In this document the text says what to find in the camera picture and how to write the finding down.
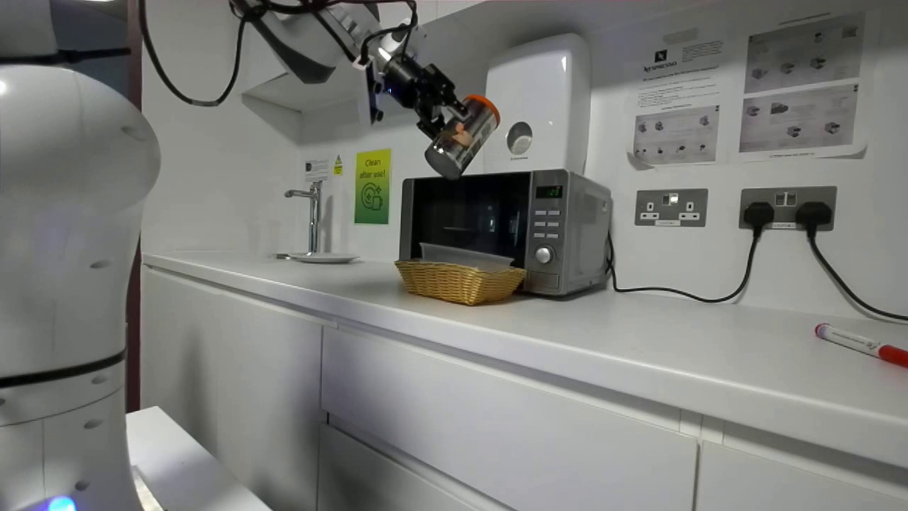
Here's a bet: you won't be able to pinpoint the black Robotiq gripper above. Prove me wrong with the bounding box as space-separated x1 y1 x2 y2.
380 48 466 142

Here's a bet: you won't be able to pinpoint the brown wicker basket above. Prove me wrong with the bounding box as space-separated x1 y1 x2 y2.
396 259 529 305

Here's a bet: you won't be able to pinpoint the silver microwave oven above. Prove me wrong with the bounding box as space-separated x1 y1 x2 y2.
397 168 615 300

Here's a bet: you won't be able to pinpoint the chrome tap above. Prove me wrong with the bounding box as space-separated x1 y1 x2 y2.
281 176 336 259

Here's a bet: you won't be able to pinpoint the photo instruction sheet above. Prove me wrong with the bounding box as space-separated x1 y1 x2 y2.
736 83 869 159
628 102 725 171
742 10 869 97

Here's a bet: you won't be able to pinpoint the white text notice sheet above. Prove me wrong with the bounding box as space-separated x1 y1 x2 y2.
632 24 732 108

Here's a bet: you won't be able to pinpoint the silver double socket plate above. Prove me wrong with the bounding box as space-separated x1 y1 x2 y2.
739 183 840 233
632 183 712 229

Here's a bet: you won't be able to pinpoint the white cabinet door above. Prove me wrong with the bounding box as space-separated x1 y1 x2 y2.
139 266 330 511

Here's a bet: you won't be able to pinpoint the wide white drawer front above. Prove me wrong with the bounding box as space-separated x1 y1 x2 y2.
322 322 701 511

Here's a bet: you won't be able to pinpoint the white lower drawer front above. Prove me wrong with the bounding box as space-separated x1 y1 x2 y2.
315 423 515 511

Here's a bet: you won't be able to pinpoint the white robot table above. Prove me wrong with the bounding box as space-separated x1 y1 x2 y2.
125 403 276 511

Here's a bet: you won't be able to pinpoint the white marker red cap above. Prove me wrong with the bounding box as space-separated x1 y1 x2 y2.
813 320 908 369

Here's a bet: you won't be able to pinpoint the white wall water heater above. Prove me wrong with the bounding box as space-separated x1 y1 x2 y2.
484 30 594 179

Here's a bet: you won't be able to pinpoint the green yellow wall poster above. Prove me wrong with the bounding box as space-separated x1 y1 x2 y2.
352 148 396 226

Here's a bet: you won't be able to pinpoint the small wall labels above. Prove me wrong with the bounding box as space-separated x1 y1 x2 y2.
303 154 347 182

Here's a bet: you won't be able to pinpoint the white wall cabinet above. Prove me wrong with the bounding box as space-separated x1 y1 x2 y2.
239 0 608 148

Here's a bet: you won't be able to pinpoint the black microwave power cable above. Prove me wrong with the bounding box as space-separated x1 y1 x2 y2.
604 198 777 305

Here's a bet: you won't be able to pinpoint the dark brown door frame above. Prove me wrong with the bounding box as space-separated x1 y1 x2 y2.
120 0 153 410

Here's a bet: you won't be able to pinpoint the black plug with cable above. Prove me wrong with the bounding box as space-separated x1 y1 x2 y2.
791 198 908 327

